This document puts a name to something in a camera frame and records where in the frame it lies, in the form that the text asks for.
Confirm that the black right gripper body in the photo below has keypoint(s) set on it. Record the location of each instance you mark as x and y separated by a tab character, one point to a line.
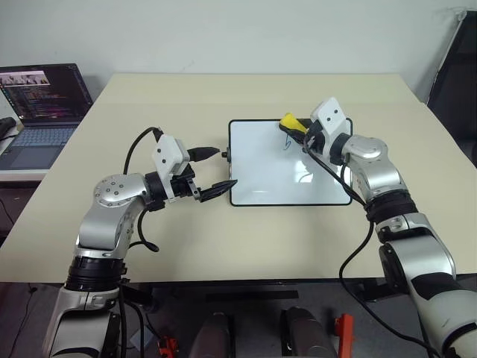
315	137

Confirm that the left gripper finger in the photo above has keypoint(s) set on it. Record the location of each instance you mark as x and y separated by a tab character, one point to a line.
203	153
218	190

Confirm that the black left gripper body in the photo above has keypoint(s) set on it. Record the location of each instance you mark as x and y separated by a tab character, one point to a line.
183	186

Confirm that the yellow whiteboard eraser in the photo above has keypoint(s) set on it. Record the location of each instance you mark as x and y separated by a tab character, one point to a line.
292	123

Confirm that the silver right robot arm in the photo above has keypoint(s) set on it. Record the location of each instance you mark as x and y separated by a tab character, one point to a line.
376	168

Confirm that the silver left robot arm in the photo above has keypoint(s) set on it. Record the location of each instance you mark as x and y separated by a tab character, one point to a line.
112	190

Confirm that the black-framed whiteboard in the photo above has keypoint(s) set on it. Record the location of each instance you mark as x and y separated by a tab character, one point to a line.
268	175

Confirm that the dark rounded shape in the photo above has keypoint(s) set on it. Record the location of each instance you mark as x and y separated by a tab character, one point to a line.
307	333
214	335

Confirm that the orange-red clamp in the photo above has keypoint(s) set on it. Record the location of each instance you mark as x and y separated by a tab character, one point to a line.
167	347
344	333

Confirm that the open laptop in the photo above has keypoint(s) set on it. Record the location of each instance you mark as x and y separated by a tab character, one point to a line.
41	108

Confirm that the black pouch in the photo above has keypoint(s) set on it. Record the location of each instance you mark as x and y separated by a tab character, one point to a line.
6	127

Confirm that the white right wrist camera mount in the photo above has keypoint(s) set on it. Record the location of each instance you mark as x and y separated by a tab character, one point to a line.
331	115

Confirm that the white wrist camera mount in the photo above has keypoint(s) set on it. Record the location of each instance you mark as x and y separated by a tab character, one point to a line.
168	154
331	115

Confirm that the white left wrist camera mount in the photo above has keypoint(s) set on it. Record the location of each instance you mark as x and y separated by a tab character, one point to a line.
168	154

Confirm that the black table frame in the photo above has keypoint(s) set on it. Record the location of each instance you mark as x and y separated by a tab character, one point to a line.
253	294

